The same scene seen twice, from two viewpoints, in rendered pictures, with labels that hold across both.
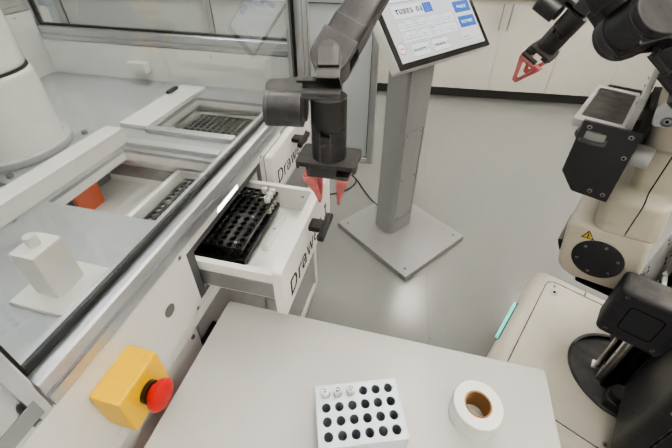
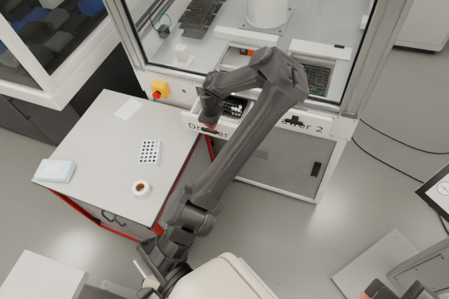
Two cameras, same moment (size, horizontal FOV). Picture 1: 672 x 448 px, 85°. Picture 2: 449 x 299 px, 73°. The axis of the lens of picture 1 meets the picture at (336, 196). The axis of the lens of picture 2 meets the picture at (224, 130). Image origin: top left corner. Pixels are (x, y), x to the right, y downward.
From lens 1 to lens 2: 1.14 m
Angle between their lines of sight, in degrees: 68
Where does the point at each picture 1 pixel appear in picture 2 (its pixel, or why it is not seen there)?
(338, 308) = (301, 221)
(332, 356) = (176, 149)
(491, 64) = not seen: outside the picture
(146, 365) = (159, 88)
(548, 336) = not seen: outside the picture
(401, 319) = (292, 265)
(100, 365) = (159, 78)
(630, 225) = not seen: outside the picture
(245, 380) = (174, 123)
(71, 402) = (150, 76)
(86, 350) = (156, 72)
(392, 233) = (387, 278)
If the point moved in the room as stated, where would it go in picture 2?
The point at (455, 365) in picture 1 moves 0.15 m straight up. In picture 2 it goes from (161, 191) to (151, 175)
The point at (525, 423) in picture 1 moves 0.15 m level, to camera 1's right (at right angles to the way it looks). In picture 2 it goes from (135, 208) to (123, 246)
